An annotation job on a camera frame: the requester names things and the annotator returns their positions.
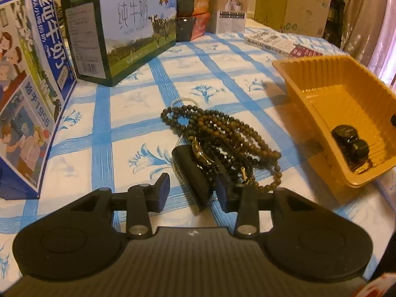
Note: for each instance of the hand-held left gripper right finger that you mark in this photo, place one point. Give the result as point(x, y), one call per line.
point(224, 191)

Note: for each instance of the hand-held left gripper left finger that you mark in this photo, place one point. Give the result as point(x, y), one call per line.
point(162, 191)

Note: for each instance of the black jewelry case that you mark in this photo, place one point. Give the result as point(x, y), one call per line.
point(191, 176)

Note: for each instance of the golden plastic tray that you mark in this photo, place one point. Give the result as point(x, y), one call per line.
point(340, 92)

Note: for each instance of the blue checked tablecloth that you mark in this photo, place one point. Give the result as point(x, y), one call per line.
point(130, 130)

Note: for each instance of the white book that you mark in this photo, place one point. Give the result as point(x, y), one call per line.
point(269, 43)

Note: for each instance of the blue milk carton box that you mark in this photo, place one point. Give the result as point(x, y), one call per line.
point(27, 99)

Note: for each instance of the white green milk carton box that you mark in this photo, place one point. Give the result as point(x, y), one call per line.
point(133, 21)

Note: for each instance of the red white printed cloth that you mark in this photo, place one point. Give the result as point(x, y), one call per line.
point(374, 286)

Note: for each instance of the small white product box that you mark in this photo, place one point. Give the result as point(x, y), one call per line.
point(229, 9)

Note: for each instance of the dark brown cardboard box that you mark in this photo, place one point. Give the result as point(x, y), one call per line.
point(269, 3)

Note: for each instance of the light brown cardboard box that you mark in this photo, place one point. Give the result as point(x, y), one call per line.
point(309, 6)

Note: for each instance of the black storage rack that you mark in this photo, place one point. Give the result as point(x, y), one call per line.
point(335, 9)

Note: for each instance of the pink beige curtain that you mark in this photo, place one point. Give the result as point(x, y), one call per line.
point(368, 15)

